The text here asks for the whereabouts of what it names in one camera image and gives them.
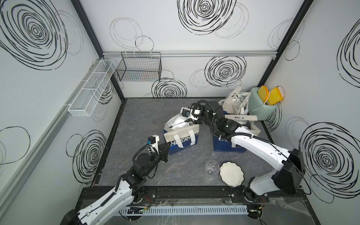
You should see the left yellow toast slice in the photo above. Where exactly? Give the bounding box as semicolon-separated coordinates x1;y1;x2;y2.
257;85;270;103

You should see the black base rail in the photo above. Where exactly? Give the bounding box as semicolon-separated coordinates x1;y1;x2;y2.
78;185;306;205

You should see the blue cream takeout bag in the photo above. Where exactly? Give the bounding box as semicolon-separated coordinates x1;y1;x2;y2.
222;86;251;115
164;113;200;155
212;114;261;153

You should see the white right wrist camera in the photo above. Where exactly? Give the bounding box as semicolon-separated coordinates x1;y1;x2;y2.
181;107;201;119

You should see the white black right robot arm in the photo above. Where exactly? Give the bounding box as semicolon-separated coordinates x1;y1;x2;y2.
181;100;305;202

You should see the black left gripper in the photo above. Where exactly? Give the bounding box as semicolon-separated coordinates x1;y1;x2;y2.
143;141;170;177

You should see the white slotted cable duct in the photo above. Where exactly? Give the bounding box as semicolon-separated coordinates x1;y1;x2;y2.
118;205;248;217

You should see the yellow toast slice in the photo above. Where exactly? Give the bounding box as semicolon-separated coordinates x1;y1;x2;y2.
266;86;285;106
257;85;270;103

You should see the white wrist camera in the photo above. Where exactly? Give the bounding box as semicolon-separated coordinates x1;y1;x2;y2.
147;135;160;155
181;107;201;119

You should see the mint green toaster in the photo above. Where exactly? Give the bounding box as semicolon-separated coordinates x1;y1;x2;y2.
248;87;277;121

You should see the right yellow toast slice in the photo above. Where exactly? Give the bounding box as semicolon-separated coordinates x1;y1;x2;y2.
266;86;285;106

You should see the clear plastic cup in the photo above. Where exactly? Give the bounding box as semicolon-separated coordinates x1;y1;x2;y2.
204;160;220;176

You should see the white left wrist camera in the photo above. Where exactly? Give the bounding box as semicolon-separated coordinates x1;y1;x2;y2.
147;135;160;155

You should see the white mesh wall shelf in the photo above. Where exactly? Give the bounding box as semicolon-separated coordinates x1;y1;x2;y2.
68;59;115;117

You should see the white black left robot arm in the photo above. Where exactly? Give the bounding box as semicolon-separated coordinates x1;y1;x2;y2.
61;141;171;225

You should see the black wire basket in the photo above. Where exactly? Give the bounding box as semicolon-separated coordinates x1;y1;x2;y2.
116;52;162;82

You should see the white scalloped plate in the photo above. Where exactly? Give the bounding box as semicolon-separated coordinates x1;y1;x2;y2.
219;162;244;188

